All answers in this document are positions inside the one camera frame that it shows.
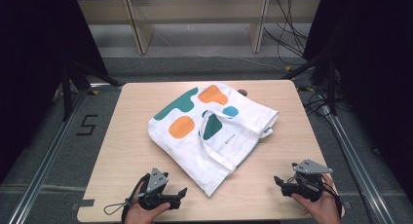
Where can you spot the dark curtain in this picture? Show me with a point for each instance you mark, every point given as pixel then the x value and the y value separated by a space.
pixel 373 71
pixel 32 55

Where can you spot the black metal stand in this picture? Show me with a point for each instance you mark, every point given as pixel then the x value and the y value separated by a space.
pixel 69 87
pixel 329 84

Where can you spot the light wooden shelf unit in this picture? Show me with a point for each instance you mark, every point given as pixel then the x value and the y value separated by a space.
pixel 142 29

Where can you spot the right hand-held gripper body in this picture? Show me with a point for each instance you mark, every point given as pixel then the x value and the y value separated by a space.
pixel 308 181

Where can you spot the white tote bag coloured blobs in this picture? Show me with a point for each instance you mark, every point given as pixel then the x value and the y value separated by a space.
pixel 191 152

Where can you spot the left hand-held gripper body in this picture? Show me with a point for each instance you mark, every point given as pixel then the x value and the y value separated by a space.
pixel 157 180

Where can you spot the aluminium floor rail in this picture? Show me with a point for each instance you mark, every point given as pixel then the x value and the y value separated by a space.
pixel 354 165
pixel 45 159

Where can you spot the person's right hand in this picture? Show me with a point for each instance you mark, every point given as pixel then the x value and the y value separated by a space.
pixel 319 209

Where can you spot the person's left hand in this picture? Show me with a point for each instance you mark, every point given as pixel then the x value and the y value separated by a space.
pixel 142 216

